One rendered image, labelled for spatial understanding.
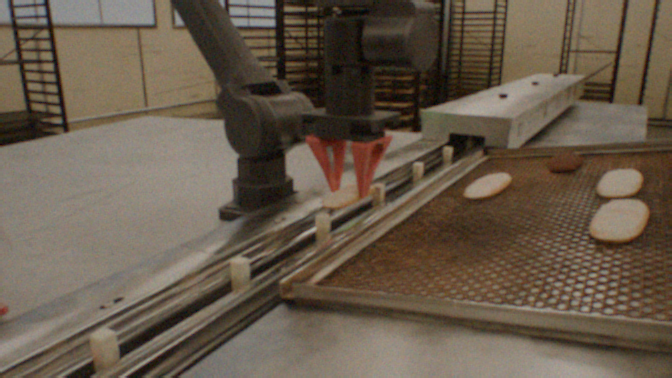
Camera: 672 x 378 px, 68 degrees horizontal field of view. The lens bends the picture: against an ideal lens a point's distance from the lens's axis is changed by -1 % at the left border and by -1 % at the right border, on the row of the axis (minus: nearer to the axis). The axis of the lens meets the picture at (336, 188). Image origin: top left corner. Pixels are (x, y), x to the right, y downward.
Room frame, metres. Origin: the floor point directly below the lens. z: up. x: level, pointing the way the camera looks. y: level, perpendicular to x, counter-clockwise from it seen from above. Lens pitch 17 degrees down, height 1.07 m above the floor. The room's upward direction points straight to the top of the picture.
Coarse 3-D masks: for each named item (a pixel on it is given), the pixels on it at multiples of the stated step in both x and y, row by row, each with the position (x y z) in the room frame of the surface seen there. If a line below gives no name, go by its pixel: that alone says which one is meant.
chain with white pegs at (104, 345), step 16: (608, 64) 4.43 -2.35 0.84; (416, 176) 0.77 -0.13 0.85; (384, 192) 0.66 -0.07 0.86; (368, 208) 0.64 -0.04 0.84; (320, 224) 0.53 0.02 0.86; (240, 256) 0.43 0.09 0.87; (288, 256) 0.49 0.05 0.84; (240, 272) 0.41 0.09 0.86; (208, 304) 0.39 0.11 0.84; (96, 336) 0.30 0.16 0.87; (112, 336) 0.30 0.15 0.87; (96, 352) 0.29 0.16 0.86; (112, 352) 0.30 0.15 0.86; (128, 352) 0.32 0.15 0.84; (96, 368) 0.30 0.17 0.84
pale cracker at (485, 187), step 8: (488, 176) 0.57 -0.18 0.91; (496, 176) 0.56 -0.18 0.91; (504, 176) 0.56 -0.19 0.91; (472, 184) 0.54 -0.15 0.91; (480, 184) 0.53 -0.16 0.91; (488, 184) 0.53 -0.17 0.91; (496, 184) 0.53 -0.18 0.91; (504, 184) 0.54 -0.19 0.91; (464, 192) 0.53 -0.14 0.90; (472, 192) 0.51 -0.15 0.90; (480, 192) 0.51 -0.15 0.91; (488, 192) 0.51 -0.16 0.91; (496, 192) 0.52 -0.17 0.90
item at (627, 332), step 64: (448, 192) 0.56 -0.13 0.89; (512, 192) 0.52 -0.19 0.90; (576, 192) 0.48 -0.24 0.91; (640, 192) 0.45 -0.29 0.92; (320, 256) 0.36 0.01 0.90; (384, 256) 0.37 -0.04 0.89; (576, 256) 0.32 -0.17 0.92; (448, 320) 0.25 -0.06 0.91; (512, 320) 0.24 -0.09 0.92; (576, 320) 0.22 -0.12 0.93; (640, 320) 0.21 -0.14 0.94
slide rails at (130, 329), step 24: (456, 144) 1.02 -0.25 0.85; (336, 216) 0.59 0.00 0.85; (360, 216) 0.59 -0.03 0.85; (288, 240) 0.51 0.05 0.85; (192, 288) 0.40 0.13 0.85; (216, 288) 0.40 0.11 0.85; (240, 288) 0.40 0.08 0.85; (144, 312) 0.36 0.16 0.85; (168, 312) 0.36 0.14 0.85; (120, 336) 0.33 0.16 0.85; (168, 336) 0.33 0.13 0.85; (72, 360) 0.30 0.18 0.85; (120, 360) 0.30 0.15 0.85
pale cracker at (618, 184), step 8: (608, 176) 0.49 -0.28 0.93; (616, 176) 0.48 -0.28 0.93; (624, 176) 0.48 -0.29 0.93; (632, 176) 0.48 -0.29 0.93; (640, 176) 0.48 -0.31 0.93; (600, 184) 0.47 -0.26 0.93; (608, 184) 0.46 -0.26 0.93; (616, 184) 0.46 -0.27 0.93; (624, 184) 0.45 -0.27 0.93; (632, 184) 0.45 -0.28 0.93; (640, 184) 0.46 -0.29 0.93; (600, 192) 0.45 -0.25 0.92; (608, 192) 0.45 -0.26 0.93; (616, 192) 0.44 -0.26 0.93; (624, 192) 0.44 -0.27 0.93; (632, 192) 0.44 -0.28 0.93
